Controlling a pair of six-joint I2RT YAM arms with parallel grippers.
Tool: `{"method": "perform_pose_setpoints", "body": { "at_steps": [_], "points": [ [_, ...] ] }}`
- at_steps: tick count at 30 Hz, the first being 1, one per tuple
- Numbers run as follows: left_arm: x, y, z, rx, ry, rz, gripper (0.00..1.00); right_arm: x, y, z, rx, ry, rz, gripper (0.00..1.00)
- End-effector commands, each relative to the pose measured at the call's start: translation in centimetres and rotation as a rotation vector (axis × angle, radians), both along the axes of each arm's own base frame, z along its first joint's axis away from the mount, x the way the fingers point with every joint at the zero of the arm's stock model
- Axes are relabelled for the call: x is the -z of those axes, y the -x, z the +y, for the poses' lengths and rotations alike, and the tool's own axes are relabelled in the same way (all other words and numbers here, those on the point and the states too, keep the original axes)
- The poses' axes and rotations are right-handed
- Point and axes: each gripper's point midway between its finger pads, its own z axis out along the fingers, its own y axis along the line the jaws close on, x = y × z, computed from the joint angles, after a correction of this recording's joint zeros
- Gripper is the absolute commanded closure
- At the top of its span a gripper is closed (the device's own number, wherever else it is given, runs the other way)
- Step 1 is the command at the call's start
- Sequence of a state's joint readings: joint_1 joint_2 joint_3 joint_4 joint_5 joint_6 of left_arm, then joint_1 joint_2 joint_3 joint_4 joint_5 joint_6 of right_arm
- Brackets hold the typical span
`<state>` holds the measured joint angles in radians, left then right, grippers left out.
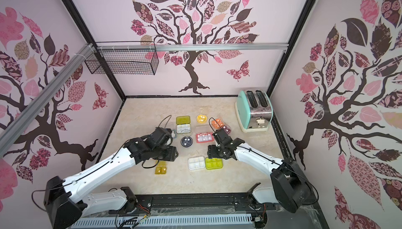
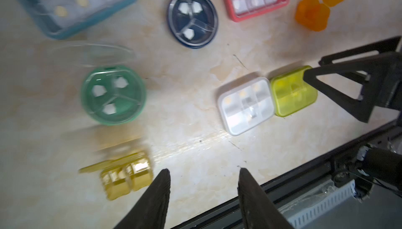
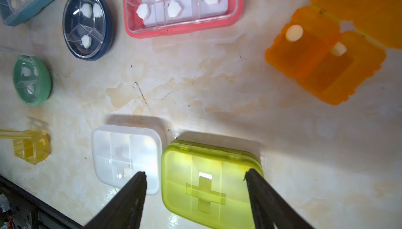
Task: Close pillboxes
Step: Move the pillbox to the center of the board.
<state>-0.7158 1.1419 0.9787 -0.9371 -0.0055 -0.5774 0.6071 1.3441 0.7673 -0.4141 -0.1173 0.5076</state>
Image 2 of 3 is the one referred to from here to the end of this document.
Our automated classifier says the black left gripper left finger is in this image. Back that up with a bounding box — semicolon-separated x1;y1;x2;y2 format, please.
115;169;171;229

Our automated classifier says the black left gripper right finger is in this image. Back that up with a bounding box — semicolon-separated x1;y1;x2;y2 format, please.
238;168;292;229

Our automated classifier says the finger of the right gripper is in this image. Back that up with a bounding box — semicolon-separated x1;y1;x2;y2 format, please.
303;52;402;123
318;36;402;66

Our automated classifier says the yellow small pillbox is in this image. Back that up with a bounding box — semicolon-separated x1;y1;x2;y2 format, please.
79;151;153;201

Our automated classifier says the lime green square pillbox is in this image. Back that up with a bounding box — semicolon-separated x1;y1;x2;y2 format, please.
271;66;318;118

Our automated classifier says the white square pillbox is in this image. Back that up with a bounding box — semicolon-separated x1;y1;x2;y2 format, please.
217;77;275;136

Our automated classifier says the orange small pillbox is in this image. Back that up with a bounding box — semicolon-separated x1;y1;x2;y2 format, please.
295;0;345;32

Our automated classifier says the green round pillbox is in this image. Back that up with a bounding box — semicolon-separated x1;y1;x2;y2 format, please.
49;41;147;126

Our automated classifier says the navy round pillbox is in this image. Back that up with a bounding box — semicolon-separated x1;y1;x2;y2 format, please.
166;0;219;49

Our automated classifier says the white cable duct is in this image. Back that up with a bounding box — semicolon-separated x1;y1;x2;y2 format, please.
278;179;357;229

